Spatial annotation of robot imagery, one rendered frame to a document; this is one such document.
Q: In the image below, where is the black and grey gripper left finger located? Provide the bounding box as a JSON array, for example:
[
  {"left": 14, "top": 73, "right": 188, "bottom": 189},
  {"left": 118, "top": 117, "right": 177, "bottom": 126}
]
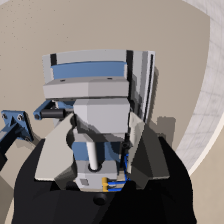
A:
[{"left": 11, "top": 112, "right": 78, "bottom": 224}]

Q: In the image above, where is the grey metal block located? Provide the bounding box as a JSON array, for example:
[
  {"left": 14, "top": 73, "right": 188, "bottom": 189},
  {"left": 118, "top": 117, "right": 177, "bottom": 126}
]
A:
[{"left": 73, "top": 98, "right": 130, "bottom": 134}]

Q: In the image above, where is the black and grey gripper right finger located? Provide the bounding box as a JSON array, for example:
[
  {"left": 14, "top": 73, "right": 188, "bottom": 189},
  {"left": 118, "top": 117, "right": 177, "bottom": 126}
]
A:
[{"left": 126, "top": 111, "right": 197, "bottom": 224}]

